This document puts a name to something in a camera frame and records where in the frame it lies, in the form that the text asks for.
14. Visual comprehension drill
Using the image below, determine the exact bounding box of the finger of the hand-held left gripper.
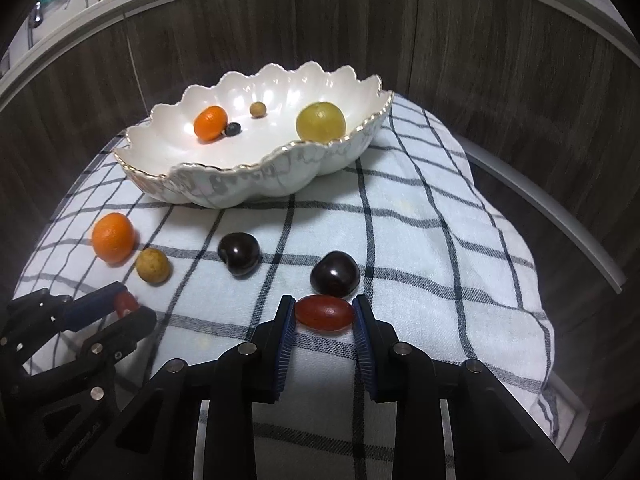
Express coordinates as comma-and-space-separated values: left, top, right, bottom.
15, 305, 157, 409
0, 282, 129, 358

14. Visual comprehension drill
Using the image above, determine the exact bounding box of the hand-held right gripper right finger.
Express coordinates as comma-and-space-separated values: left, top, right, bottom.
351, 294, 576, 480

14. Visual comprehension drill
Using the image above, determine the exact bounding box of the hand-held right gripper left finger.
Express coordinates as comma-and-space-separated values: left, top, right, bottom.
100, 294, 297, 480

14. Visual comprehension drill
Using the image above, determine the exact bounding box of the red grape tomato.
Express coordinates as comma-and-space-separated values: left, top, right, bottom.
114, 291, 141, 318
294, 295, 355, 334

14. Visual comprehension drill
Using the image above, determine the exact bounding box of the small orange tangerine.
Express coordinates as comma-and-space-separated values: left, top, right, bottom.
91, 212, 136, 265
193, 105, 229, 142

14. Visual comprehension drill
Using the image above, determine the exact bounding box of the dark red cherry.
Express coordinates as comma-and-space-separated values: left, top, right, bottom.
217, 232, 261, 277
310, 251, 358, 297

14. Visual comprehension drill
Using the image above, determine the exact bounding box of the white scalloped ceramic bowl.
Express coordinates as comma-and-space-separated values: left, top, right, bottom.
114, 62, 395, 209

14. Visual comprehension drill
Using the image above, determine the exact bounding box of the yellow-green plum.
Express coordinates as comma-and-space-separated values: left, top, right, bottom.
295, 101, 347, 142

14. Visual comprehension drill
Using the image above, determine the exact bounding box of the black and white checked cloth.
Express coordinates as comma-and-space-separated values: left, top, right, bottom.
12, 92, 561, 480

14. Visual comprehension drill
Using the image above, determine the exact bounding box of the grey metal rail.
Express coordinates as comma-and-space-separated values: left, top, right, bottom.
462, 147, 628, 295

